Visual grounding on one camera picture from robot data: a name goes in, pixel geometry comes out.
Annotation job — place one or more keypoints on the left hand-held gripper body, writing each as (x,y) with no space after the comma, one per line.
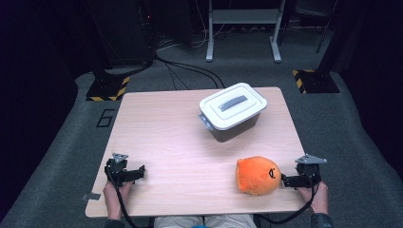
(118,167)

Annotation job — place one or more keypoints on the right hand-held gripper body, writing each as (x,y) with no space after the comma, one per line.
(309,172)

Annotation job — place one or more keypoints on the orange plush toy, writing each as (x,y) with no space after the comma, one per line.
(257,175)

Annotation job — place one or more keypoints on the dark translucent storage box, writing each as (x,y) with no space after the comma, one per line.
(237,128)

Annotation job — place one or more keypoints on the person's left hand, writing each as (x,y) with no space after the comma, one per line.
(111,193)

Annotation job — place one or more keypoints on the person's right hand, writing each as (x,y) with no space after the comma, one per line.
(318,198)

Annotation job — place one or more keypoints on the grey tape piece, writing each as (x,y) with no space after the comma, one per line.
(91,196)

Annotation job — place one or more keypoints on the black cabinet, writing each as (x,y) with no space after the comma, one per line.
(123,31)

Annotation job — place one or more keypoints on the white metal stand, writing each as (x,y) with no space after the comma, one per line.
(242,15)

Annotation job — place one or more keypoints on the black yellow striped base plate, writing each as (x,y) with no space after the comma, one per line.
(315,81)
(107,88)

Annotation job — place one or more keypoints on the black stand post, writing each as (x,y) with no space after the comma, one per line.
(332,34)

